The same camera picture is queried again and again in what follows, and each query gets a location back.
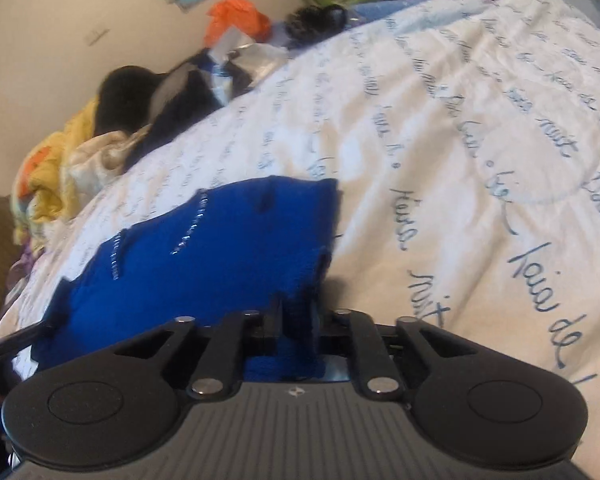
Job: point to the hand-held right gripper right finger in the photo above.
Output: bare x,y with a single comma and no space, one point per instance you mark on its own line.
331,330

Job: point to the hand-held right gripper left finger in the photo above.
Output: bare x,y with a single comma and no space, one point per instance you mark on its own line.
275,327

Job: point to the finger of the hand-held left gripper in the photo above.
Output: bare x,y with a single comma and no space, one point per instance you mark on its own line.
15,339

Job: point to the blue knit garment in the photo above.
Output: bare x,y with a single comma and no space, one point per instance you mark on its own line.
190,270

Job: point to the purple floral cloth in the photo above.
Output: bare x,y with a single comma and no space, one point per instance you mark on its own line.
25,265

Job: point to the yellow floral blanket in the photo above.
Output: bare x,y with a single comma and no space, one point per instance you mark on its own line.
45,180

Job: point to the white script-printed blanket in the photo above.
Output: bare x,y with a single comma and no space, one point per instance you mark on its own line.
430,160

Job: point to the cream satin cloth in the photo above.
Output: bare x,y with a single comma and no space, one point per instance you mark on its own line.
100,155

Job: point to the navy and grey garment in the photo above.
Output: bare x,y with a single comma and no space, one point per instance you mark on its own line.
185,105

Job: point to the black round cloth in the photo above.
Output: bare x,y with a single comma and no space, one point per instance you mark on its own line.
122,95

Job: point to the silver foil bag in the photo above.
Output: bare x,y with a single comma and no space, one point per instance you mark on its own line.
252,57

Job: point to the orange cloth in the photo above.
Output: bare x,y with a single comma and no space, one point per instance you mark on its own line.
235,20

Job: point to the black fuzzy item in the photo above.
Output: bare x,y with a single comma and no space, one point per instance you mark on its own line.
315,20

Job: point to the light blue sheet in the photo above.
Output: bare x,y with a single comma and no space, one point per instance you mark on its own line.
380,10

